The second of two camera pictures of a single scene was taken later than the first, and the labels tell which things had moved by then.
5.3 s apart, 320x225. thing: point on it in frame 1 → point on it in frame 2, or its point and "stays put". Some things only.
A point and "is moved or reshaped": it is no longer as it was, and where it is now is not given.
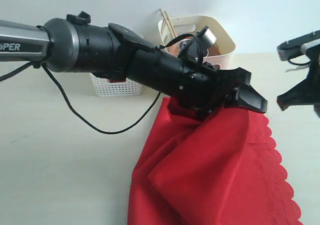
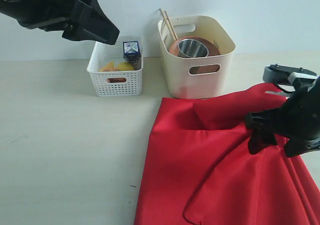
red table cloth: [224, 169] is moved or reshaped
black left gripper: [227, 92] → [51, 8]
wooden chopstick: [167, 23] stays put
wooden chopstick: [171, 24] stays put
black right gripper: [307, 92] → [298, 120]
